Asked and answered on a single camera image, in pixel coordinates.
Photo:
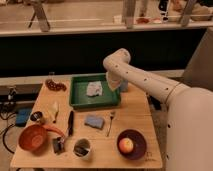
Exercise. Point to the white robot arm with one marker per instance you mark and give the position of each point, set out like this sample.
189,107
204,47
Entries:
189,144

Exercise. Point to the silver fork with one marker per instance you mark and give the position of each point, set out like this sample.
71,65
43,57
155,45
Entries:
112,115

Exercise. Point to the white towel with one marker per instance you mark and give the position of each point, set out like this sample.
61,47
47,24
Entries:
94,89

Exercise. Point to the green plastic tray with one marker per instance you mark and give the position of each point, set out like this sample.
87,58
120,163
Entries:
79,99

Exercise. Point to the orange bowl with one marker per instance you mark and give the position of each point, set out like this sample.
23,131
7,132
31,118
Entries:
32,138

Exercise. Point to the red yellow apple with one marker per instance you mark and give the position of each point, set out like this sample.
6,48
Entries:
126,145

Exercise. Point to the yellow banana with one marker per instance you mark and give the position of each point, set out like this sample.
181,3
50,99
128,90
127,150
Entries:
53,111

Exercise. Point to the small dark can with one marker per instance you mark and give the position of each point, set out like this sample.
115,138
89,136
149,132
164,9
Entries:
37,117

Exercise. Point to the blue box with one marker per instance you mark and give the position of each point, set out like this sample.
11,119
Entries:
22,117

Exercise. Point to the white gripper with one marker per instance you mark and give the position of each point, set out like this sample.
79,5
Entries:
113,80

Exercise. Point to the orange spoon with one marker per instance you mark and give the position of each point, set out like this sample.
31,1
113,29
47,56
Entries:
53,129

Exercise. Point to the purple bowl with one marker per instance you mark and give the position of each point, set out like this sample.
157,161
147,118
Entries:
140,144

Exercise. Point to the black metal clip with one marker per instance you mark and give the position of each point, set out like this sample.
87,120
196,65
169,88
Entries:
58,145

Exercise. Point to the blue sponge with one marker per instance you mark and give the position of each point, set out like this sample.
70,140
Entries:
94,121

